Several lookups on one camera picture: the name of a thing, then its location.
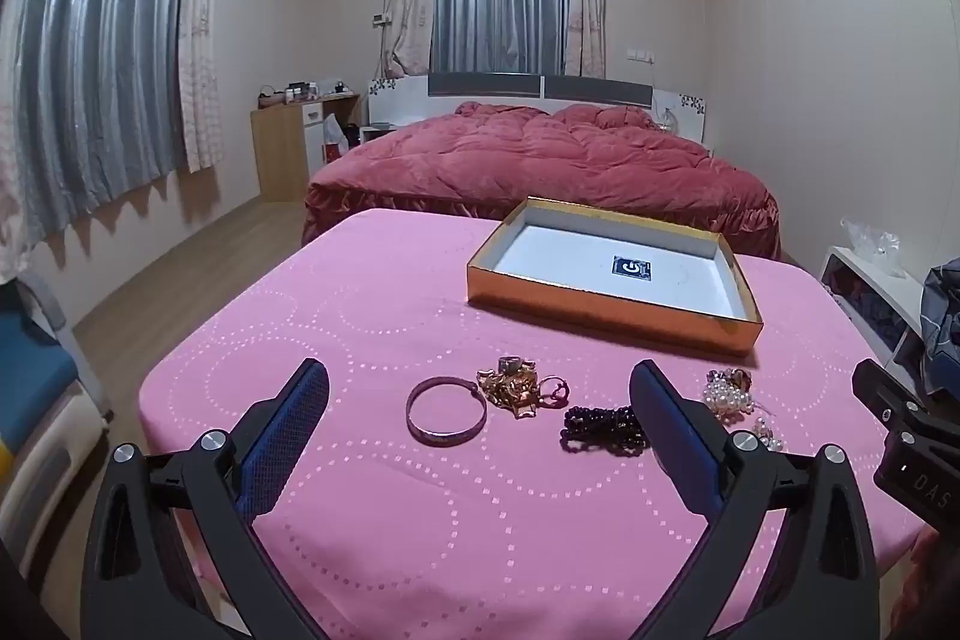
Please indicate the shallow orange cardboard box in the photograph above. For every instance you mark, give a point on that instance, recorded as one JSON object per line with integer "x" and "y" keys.
{"x": 592, "y": 242}

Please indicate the small pearl earring cluster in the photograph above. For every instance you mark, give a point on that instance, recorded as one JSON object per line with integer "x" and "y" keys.
{"x": 766, "y": 434}

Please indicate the pink dotted tablecloth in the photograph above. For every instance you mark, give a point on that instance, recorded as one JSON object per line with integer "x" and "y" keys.
{"x": 420, "y": 310}

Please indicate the red quilted bed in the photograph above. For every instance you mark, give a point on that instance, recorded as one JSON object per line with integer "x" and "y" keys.
{"x": 540, "y": 160}

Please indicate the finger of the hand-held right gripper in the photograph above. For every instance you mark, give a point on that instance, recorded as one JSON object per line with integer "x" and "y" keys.
{"x": 889, "y": 392}

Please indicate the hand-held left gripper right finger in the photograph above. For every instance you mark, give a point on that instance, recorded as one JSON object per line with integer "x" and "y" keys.
{"x": 675, "y": 441}

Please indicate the dark blue cloth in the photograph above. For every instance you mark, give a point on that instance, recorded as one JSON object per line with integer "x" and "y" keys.
{"x": 943, "y": 317}

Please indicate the white and grey headboard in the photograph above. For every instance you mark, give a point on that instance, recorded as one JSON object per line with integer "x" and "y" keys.
{"x": 487, "y": 85}

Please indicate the blue chair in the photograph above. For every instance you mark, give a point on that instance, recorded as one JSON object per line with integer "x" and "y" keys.
{"x": 30, "y": 370}

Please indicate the wide grey curtain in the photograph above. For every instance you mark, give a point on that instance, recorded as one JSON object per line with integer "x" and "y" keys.
{"x": 97, "y": 48}

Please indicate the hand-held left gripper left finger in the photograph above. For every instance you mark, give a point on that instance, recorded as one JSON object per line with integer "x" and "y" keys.
{"x": 289, "y": 441}

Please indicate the wooden desk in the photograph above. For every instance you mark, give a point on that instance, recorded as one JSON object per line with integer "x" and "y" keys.
{"x": 281, "y": 153}

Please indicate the white wall switch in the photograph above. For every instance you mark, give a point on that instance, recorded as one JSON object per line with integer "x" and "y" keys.
{"x": 640, "y": 56}

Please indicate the clear plastic bag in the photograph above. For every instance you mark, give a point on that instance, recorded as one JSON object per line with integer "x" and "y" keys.
{"x": 874, "y": 242}

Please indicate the silver bangle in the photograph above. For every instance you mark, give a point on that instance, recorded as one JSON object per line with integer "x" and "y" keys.
{"x": 450, "y": 438}

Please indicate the white low shelf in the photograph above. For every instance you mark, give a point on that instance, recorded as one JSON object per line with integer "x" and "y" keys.
{"x": 862, "y": 284}

